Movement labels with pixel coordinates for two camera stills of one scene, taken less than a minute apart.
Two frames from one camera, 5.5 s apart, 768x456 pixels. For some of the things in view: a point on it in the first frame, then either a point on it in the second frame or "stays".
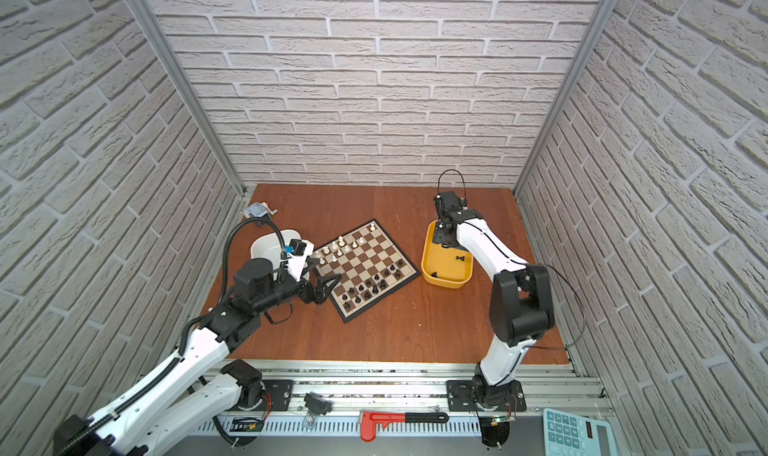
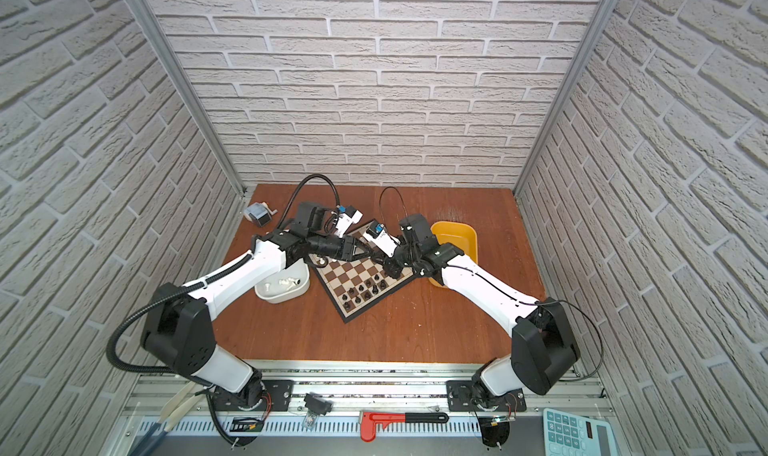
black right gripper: x=439 y=234 to x=389 y=263
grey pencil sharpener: x=259 y=209 stays
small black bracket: x=315 y=404 stays
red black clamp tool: x=369 y=419 stays
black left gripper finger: x=323 y=279 to x=362 y=249
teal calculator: x=569 y=434 stays
